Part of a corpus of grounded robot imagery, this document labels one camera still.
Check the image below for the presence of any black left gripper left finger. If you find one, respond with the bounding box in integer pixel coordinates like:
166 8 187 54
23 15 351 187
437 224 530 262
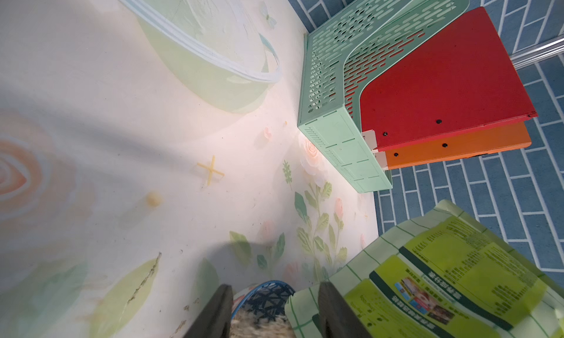
184 285 233 338

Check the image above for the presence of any orange binder folder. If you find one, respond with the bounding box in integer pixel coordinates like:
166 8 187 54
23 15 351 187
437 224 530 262
374 122 532 171

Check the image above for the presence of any mint green file rack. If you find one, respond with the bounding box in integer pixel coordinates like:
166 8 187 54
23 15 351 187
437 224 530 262
298 0 469 194

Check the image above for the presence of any green oats bag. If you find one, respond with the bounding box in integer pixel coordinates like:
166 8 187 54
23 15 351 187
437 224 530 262
284 199 564 338

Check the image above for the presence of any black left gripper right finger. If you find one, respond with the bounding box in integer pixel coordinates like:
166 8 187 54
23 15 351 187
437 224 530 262
318 282 371 338

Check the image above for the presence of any red binder folder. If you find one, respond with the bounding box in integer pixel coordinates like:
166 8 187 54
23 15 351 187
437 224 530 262
360 7 537 152

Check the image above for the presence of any blue patterned ceramic bowl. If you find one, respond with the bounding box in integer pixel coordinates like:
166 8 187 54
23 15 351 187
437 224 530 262
230 280 295 338

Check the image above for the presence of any floral printed table mat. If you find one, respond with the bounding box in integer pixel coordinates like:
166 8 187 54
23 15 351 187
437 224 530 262
1 0 378 337

